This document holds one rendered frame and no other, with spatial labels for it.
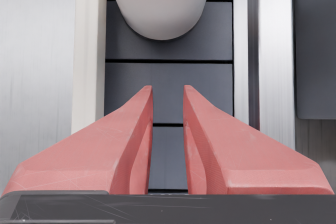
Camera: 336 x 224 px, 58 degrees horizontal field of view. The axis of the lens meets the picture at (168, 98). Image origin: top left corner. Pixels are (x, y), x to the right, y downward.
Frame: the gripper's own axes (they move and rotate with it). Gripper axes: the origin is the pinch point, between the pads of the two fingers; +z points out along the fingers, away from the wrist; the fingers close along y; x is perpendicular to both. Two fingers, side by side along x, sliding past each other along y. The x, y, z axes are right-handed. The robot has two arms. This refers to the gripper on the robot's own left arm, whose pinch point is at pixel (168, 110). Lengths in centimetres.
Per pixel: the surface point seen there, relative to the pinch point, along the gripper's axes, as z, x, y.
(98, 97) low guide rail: 2.4, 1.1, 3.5
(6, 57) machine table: 11.0, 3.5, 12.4
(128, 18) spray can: 5.8, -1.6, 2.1
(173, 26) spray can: 4.9, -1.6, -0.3
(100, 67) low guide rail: 3.8, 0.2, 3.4
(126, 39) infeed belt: 7.2, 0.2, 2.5
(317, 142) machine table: 6.9, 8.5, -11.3
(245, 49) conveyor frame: 7.1, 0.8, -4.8
